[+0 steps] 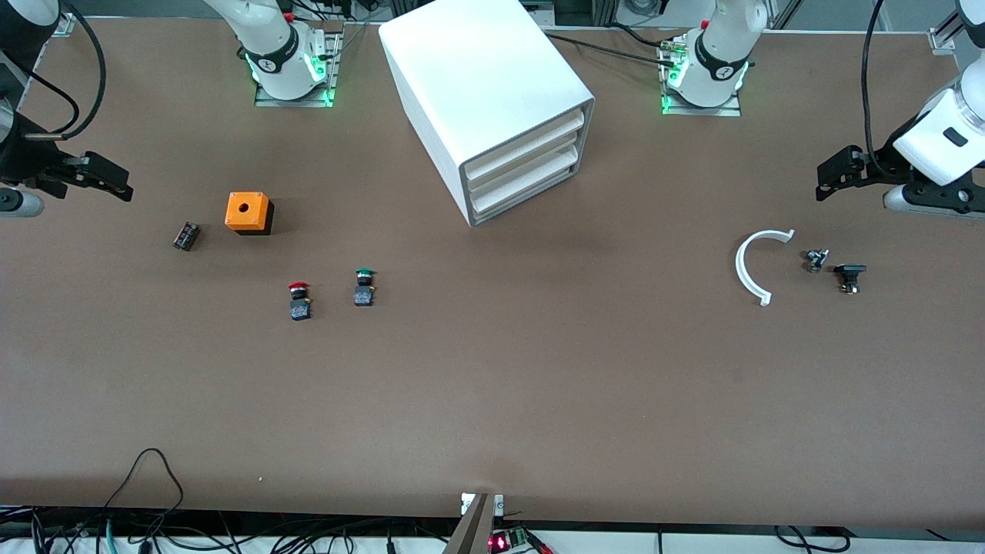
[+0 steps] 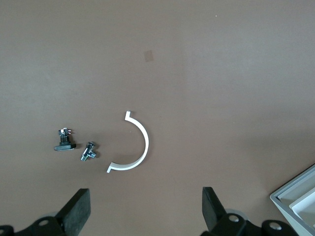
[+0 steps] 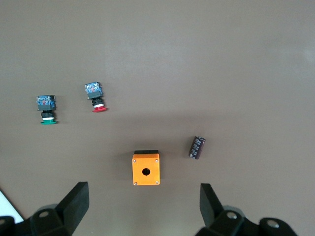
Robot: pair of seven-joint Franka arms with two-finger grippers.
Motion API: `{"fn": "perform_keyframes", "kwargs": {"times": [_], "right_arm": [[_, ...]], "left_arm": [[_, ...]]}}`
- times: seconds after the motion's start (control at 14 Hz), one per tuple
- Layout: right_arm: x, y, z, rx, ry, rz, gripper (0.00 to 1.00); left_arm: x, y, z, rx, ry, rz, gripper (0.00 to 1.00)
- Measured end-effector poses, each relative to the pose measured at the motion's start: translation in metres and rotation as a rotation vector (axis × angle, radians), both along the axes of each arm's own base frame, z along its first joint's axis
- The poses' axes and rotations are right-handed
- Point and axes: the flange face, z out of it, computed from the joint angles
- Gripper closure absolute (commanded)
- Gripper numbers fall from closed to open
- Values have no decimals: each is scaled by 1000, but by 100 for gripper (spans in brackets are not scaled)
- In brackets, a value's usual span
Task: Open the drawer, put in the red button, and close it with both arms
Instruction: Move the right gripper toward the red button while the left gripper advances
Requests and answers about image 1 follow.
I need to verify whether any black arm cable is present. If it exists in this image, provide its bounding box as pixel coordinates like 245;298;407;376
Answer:
860;0;886;162
0;0;106;141

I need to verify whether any white plastic drawer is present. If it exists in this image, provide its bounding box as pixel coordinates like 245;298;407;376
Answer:
462;110;587;182
469;160;576;216
466;142;579;199

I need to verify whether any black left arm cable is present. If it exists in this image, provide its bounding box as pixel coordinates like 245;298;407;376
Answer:
860;0;886;162

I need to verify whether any black cable loop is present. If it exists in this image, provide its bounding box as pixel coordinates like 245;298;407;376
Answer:
104;448;185;512

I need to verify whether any black cable behind cabinet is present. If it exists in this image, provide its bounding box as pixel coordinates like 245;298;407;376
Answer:
539;29;686;66

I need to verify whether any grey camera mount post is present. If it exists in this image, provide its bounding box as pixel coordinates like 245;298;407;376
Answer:
442;492;505;554

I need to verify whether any orange button enclosure box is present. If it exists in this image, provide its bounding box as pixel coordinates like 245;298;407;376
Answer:
225;192;275;236

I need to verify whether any white curved plastic piece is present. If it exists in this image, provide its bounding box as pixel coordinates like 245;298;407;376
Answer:
735;229;796;308

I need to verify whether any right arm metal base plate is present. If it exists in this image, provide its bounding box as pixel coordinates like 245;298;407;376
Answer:
254;31;344;108

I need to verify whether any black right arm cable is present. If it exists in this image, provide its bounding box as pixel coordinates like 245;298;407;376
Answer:
0;0;106;141

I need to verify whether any white drawer cabinet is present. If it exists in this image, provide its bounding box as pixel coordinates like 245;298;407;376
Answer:
379;0;596;228

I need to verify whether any circuit board with red light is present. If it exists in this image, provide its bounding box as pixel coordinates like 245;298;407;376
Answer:
489;526;555;554

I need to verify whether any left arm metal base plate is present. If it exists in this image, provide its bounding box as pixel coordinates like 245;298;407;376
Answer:
658;38;743;118

